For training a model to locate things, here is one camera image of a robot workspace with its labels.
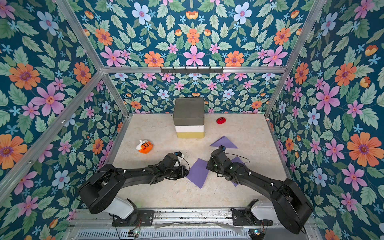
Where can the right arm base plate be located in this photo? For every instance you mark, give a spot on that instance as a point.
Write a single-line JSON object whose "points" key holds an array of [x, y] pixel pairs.
{"points": [[244, 217]]}

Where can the grey white yellow stacked box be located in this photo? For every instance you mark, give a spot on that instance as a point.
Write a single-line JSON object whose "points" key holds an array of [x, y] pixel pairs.
{"points": [[189, 118]]}

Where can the orange tiger plush toy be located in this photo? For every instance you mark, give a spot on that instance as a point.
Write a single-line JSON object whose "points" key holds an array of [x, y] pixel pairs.
{"points": [[144, 146]]}

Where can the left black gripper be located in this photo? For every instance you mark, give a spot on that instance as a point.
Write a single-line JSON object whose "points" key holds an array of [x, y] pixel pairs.
{"points": [[182, 175]]}

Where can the small red toy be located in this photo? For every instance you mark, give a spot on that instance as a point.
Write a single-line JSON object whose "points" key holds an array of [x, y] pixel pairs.
{"points": [[221, 120]]}

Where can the purple paper square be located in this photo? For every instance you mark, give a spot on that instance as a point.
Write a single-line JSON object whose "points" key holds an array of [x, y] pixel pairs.
{"points": [[198, 173], [224, 141], [237, 160]]}

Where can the white ventilation grille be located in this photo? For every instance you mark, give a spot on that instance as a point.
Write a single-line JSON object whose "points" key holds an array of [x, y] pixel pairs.
{"points": [[164, 234]]}

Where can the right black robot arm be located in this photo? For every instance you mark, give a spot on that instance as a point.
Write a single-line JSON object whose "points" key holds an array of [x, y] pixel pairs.
{"points": [[292, 207]]}

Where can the grey wall hook rail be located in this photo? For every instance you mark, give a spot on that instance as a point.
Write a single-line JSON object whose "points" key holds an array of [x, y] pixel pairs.
{"points": [[191, 70]]}

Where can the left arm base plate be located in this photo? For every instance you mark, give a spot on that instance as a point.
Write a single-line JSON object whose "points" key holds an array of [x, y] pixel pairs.
{"points": [[141, 218]]}

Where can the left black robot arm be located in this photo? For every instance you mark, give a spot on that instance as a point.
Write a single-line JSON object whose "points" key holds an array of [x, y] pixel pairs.
{"points": [[100, 192]]}

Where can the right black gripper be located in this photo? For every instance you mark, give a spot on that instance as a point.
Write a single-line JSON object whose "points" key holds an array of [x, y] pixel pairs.
{"points": [[212, 167]]}

